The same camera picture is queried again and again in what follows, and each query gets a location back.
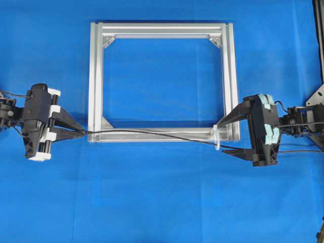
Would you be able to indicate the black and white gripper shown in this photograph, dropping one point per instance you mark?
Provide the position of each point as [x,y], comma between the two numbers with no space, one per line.
[35,117]

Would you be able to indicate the black gripper teal tape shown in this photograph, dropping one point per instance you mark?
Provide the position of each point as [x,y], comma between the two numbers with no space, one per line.
[265,122]

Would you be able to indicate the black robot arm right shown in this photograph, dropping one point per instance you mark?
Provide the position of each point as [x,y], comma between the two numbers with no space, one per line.
[298,121]

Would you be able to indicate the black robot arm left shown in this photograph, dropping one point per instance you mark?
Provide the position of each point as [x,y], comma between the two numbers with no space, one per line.
[11,111]

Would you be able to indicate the blue table cloth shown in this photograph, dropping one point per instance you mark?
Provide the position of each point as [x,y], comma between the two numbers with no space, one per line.
[158,192]

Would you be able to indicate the aluminium extrusion frame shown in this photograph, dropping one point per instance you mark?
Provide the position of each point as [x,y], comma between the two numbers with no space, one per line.
[161,82]

